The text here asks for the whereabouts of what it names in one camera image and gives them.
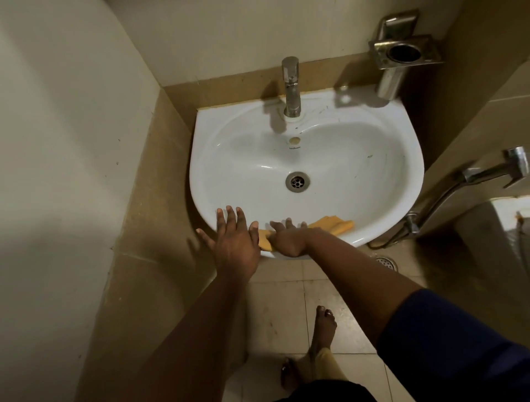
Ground steel wall tumbler holder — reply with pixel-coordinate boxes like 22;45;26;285
368;10;444;101

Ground chrome sink faucet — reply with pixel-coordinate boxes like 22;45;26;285
281;56;302;118

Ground person's right foot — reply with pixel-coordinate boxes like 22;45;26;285
309;305;338;353

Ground steel sink drain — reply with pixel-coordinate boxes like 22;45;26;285
285;171;310;193

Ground orange cleaning cloth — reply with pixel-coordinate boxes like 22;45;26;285
257;215;356;252

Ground dark blue shirt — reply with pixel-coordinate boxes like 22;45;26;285
277;288;530;402

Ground person's foot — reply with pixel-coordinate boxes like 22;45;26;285
309;305;338;353
280;358;301;392

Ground white toilet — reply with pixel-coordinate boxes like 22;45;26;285
453;194;530;290

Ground person's right hand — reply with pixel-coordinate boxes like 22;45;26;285
269;218;315;258

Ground person's left foot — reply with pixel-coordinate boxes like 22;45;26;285
280;358;301;392

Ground person's left forearm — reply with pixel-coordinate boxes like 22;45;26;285
120;269;251;402

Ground person's right forearm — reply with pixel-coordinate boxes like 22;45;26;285
306;228;423;348

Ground person's left hand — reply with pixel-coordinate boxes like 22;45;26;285
195;205;262;282

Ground white ceramic sink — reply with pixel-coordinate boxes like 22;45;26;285
189;84;425;260

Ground beige trousers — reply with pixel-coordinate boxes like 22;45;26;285
296;347;348;384

